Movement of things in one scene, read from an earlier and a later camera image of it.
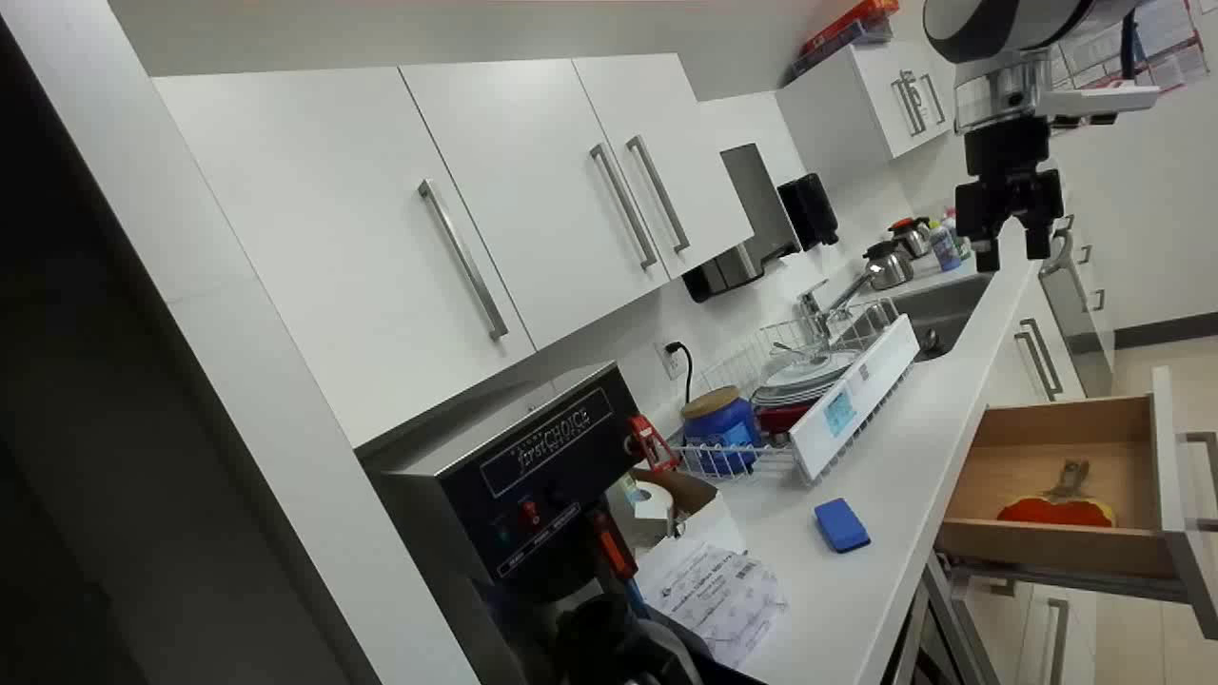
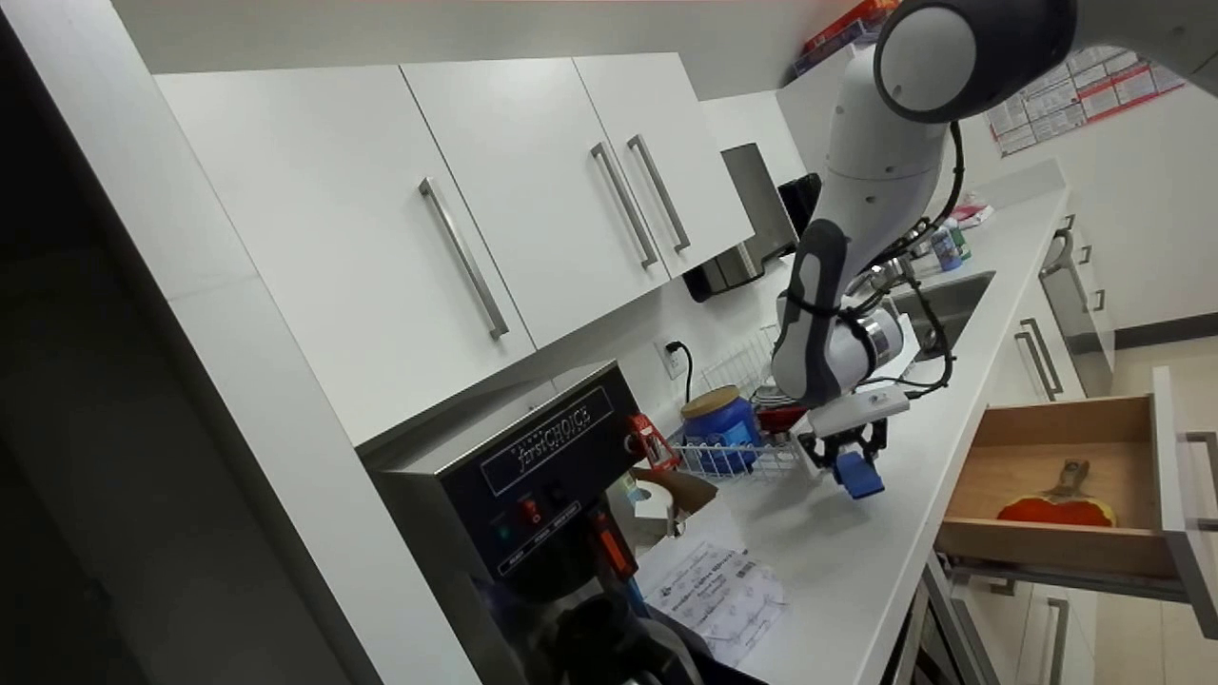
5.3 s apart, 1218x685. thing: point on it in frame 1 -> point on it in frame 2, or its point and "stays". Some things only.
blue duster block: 844,527 -> 855,473
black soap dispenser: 807,212 stays
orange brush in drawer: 1066,503 stays
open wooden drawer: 1082,487 stays
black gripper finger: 988,254 -> 828,459
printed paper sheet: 713,593 stays
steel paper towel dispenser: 767,222 stays
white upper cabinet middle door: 543,183 stays
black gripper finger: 1035,235 -> 876,442
